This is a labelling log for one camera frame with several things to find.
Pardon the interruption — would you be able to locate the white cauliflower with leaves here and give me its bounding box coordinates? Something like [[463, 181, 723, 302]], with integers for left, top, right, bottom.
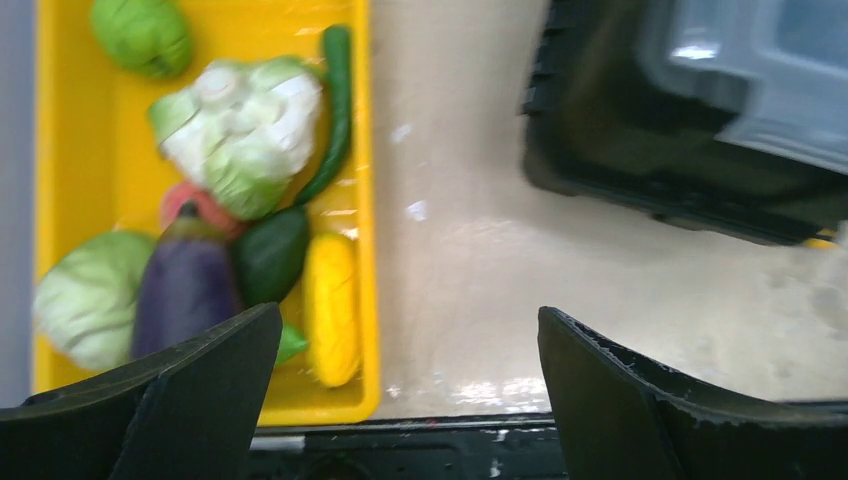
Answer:
[[147, 55, 323, 220]]

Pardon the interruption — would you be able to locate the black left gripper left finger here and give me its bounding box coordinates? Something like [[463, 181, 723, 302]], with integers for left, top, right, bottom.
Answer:
[[1, 304, 282, 479]]

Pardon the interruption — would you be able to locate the dark green avocado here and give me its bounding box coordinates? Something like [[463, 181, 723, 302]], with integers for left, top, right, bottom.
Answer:
[[230, 206, 310, 307]]

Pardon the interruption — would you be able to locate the light green leaf vegetable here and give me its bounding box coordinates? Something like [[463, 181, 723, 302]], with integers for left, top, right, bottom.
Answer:
[[274, 323, 309, 367]]

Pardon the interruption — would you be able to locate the purple eggplant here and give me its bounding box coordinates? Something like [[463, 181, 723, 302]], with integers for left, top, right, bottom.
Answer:
[[130, 200, 245, 360]]

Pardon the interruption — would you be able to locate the black plastic toolbox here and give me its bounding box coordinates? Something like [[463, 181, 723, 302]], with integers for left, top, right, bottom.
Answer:
[[523, 1, 847, 245]]

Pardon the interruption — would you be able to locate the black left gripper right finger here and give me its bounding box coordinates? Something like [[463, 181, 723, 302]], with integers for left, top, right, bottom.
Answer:
[[537, 307, 847, 479]]

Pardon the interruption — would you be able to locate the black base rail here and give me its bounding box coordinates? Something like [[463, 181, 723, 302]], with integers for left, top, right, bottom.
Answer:
[[243, 414, 569, 479]]

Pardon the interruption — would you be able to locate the long green chili pepper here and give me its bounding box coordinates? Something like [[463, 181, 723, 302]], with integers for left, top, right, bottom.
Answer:
[[293, 24, 353, 206]]

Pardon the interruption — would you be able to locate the pale green cabbage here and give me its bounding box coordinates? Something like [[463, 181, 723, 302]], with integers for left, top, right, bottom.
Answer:
[[32, 230, 156, 370]]

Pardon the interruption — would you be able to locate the yellow corn cob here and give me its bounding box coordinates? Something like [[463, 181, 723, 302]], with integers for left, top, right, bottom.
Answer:
[[302, 232, 361, 388]]

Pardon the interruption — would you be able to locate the small green cabbage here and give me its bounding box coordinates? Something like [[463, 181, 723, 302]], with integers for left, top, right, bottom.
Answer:
[[89, 0, 194, 78]]

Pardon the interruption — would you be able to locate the pink peach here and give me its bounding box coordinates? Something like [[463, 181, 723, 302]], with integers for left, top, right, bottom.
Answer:
[[159, 181, 249, 240]]

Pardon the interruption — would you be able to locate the yellow plastic tray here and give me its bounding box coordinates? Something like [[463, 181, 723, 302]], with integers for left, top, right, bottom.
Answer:
[[34, 1, 381, 427]]

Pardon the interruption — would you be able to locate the screwdriver with yellow handle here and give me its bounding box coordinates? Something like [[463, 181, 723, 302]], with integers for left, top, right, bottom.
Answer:
[[801, 237, 839, 250]]

